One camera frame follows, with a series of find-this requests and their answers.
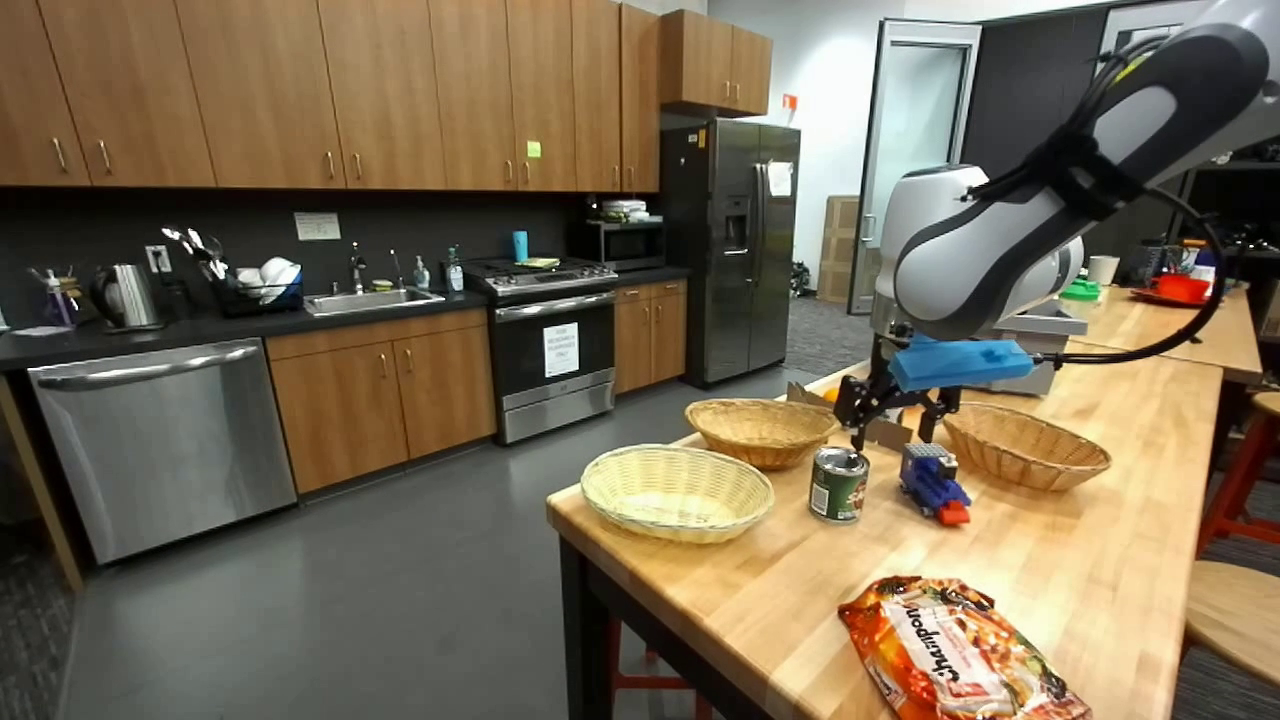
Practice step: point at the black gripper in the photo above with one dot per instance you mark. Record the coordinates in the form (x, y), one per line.
(895, 397)

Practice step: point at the blue brick toy train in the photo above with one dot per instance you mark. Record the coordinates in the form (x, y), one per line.
(930, 480)

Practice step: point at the brown wicker basket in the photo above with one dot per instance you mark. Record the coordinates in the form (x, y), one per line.
(1035, 451)
(760, 429)

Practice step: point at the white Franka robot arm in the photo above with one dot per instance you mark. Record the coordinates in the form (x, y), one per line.
(987, 253)

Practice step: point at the cream wicker basket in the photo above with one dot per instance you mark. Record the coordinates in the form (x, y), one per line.
(679, 495)

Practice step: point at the tin can green label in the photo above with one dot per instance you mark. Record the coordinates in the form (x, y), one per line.
(836, 485)

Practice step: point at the flat grey metal tool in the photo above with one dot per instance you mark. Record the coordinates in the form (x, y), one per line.
(814, 403)

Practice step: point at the grey plastic bin with lid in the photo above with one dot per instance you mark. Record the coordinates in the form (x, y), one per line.
(1055, 375)

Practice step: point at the cardboard box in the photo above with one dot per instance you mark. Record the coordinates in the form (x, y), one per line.
(836, 253)

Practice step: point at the orange snack bag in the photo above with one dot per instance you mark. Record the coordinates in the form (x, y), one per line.
(945, 654)

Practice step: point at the small green object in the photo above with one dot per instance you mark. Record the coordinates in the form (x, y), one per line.
(1081, 291)

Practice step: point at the stainless steel refrigerator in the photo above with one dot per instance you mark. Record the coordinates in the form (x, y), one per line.
(725, 253)

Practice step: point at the narrow wooden base cabinet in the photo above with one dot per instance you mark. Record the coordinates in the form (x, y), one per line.
(650, 334)

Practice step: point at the small white paper note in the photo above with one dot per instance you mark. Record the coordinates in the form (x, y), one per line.
(776, 177)

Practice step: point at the red bowl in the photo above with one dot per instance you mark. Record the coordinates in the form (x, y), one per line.
(1182, 291)

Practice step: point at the frosted glass door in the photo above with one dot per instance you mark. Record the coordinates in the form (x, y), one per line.
(920, 105)

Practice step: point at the black microwave oven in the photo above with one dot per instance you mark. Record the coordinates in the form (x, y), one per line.
(623, 243)

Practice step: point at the red stool with wooden seat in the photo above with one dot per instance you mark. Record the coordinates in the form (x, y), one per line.
(1216, 513)

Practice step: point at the white paper sheet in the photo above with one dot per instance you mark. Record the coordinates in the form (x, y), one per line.
(560, 349)

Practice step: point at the red metal stool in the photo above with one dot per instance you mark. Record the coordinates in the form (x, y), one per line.
(652, 680)

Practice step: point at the stainless steel oven range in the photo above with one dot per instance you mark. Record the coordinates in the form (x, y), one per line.
(550, 345)

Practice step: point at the round wooden stool seat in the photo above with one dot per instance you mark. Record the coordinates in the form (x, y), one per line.
(1233, 613)

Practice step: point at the wooden cabinet above refrigerator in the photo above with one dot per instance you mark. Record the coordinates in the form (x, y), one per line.
(713, 60)

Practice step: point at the blue cup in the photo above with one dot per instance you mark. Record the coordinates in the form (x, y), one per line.
(523, 245)

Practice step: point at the green sticky note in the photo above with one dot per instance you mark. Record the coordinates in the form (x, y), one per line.
(532, 148)

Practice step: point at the soap dispenser bottle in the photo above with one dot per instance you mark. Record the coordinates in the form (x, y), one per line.
(453, 273)

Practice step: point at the wooden sink base cabinet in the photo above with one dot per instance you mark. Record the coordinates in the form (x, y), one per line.
(382, 403)

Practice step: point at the steel kitchen sink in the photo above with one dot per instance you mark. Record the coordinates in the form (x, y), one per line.
(370, 302)

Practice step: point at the dish rack with dishes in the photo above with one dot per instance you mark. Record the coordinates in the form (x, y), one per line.
(252, 287)

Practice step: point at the stainless steel dishwasher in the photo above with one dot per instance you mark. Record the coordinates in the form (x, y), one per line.
(161, 447)

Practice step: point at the silver electric kettle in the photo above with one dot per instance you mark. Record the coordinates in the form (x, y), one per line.
(128, 298)

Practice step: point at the clear utensil jar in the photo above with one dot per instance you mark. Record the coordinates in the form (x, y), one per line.
(58, 302)

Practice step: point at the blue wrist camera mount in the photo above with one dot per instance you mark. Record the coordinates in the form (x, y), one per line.
(962, 362)

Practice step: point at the white wall notice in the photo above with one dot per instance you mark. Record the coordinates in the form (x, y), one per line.
(319, 226)

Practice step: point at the wooden wall cabinet row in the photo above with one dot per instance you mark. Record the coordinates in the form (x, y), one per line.
(332, 93)

